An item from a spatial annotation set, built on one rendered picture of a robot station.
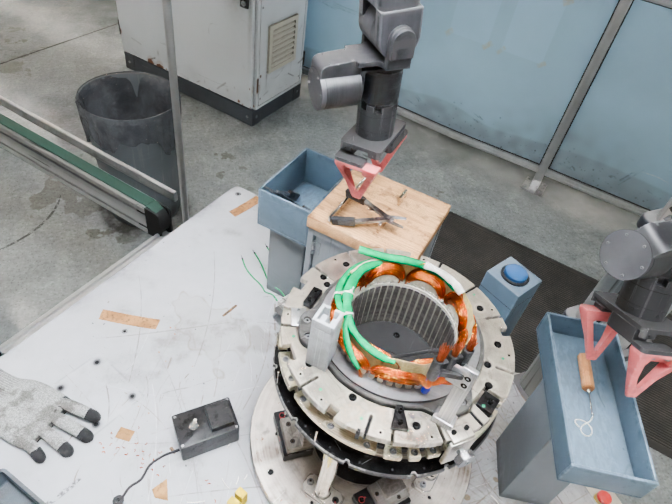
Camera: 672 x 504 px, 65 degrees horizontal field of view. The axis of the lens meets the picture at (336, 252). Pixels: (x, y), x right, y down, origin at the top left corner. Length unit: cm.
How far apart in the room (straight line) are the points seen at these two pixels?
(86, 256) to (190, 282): 125
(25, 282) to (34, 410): 137
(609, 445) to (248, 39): 250
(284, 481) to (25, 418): 43
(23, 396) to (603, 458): 90
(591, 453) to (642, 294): 23
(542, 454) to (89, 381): 77
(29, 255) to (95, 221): 30
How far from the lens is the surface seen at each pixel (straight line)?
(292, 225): 96
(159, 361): 107
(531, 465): 92
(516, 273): 96
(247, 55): 294
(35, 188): 279
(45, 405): 104
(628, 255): 66
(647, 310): 74
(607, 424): 87
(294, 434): 92
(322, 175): 108
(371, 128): 78
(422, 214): 97
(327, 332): 61
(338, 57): 73
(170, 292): 117
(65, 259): 241
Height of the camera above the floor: 166
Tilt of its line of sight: 44 degrees down
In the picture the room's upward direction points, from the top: 11 degrees clockwise
